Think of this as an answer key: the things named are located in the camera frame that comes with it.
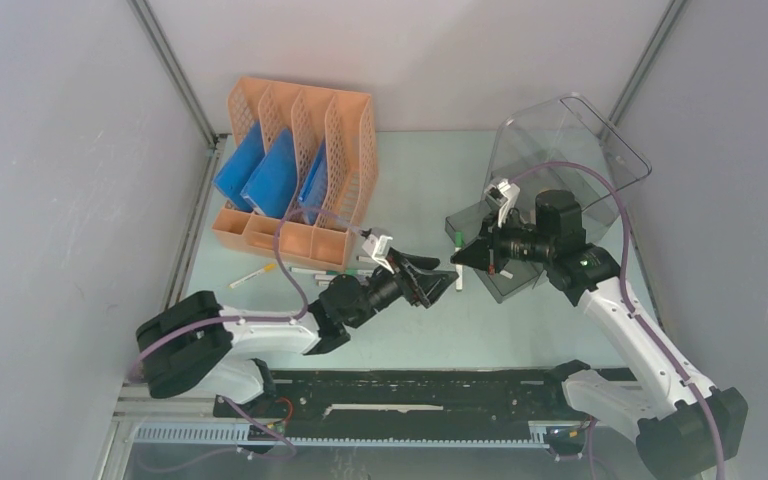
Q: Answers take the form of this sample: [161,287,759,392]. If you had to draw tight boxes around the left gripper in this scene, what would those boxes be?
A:
[347,247,457,329]

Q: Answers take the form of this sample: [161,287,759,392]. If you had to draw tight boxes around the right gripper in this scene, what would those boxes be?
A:
[453,208,553,276]

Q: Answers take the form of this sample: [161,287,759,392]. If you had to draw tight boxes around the blue folder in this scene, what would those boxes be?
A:
[213,121,265,213]
[298,141,328,225]
[241,129,298,218]

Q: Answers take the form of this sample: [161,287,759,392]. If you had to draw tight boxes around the clear plastic drawer cabinet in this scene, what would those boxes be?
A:
[446,95,651,306]

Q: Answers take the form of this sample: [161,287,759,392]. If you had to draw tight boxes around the blue folder front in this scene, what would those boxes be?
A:
[213,121,265,213]

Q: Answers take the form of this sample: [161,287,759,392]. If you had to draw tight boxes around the green cap marker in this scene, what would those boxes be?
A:
[453,231,464,292]
[343,268,374,277]

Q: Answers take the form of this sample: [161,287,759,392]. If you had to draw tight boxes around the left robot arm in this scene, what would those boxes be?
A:
[135,249,458,417]

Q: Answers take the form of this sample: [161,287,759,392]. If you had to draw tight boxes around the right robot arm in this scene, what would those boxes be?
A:
[451,183,748,479]

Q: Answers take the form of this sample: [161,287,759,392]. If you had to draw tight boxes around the yellow cap marker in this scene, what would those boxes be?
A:
[228,263,277,289]

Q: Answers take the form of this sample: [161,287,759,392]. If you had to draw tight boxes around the orange plastic file organizer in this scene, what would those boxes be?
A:
[212,76,378,270]

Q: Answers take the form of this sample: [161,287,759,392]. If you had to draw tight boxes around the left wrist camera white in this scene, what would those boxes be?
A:
[360,228,393,263]

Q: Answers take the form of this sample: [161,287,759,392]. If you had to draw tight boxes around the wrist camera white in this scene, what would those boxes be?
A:
[360,228,393,263]
[484,178,520,228]

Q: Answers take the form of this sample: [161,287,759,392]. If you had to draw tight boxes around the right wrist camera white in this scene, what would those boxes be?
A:
[484,178,520,228]

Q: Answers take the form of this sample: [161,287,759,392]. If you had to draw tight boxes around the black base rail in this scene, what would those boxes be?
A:
[241,369,587,443]

